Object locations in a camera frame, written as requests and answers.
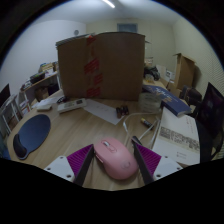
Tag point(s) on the blue book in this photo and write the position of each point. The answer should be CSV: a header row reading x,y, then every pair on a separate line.
x,y
173,101

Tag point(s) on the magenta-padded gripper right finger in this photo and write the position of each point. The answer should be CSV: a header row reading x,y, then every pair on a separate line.
x,y
165,166

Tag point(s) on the black office chair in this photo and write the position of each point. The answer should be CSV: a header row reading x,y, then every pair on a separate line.
x,y
213,110

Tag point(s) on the black bag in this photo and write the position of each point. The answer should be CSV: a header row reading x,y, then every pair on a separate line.
x,y
151,72

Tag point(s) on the tall open cardboard box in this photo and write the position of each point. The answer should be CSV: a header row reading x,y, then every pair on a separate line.
x,y
185,71

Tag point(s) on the grey door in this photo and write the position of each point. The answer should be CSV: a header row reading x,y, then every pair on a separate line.
x,y
126,27

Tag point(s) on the blue mouse pad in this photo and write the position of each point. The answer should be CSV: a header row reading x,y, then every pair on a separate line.
x,y
35,131

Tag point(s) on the white paper sheet with writing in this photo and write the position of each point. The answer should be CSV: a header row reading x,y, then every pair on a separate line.
x,y
55,100

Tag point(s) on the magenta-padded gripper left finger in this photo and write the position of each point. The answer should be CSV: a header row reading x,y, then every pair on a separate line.
x,y
65,166

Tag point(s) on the round wall clock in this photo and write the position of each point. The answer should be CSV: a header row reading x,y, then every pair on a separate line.
x,y
76,32

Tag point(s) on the white book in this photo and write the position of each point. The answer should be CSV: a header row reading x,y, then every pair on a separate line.
x,y
178,133

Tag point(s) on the plain white paper sheet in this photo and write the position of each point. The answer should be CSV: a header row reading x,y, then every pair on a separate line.
x,y
101,111

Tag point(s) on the cluttered shelf unit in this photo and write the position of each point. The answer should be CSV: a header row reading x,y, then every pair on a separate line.
x,y
43,78

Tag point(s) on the dark brown chair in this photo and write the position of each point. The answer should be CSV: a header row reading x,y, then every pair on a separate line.
x,y
191,95

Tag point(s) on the clear plastic container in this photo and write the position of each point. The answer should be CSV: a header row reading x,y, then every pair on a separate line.
x,y
150,101

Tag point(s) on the pink computer mouse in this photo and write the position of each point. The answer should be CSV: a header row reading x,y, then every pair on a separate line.
x,y
115,158

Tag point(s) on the ceiling tube light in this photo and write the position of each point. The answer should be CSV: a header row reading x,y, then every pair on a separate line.
x,y
108,3

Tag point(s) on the white remote control with buttons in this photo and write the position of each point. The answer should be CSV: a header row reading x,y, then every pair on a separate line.
x,y
71,105

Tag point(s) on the large cardboard box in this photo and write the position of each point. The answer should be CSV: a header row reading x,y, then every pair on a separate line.
x,y
116,66

